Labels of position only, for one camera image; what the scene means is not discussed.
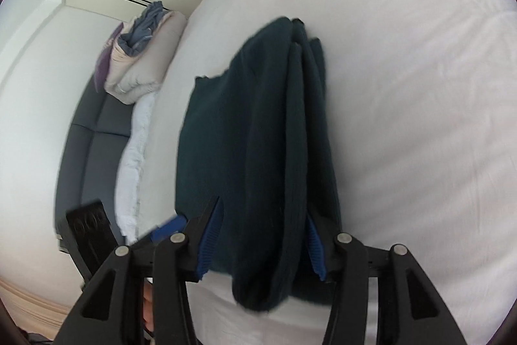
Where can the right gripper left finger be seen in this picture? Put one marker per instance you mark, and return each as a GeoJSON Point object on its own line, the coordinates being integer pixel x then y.
{"type": "Point", "coordinates": [110, 308]}

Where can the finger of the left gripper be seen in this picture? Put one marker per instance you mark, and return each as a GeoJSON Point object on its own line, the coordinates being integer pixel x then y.
{"type": "Point", "coordinates": [168, 228]}

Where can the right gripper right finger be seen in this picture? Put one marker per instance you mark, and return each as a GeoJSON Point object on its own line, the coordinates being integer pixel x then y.
{"type": "Point", "coordinates": [409, 310]}

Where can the dark green knit sweater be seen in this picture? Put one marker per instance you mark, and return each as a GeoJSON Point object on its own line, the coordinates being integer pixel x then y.
{"type": "Point", "coordinates": [256, 136]}

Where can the person's left hand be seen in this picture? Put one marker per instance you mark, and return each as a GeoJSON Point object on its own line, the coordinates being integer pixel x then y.
{"type": "Point", "coordinates": [148, 306]}

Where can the white quilt at bed edge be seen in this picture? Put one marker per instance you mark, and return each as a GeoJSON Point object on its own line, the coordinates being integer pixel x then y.
{"type": "Point", "coordinates": [130, 169]}

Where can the dark grey upholstered headboard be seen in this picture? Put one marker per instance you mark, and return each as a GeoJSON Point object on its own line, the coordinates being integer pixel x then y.
{"type": "Point", "coordinates": [98, 134]}

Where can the folded beige duvet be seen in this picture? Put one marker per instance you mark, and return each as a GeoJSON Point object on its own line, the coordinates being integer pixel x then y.
{"type": "Point", "coordinates": [131, 77]}

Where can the purple cushion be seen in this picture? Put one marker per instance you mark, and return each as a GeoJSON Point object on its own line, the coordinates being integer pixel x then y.
{"type": "Point", "coordinates": [104, 59]}

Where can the blue grey crumpled garment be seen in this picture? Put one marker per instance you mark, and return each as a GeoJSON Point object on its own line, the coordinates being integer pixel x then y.
{"type": "Point", "coordinates": [133, 40]}

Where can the white bed sheet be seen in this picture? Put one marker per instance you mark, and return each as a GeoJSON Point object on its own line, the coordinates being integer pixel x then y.
{"type": "Point", "coordinates": [421, 107]}

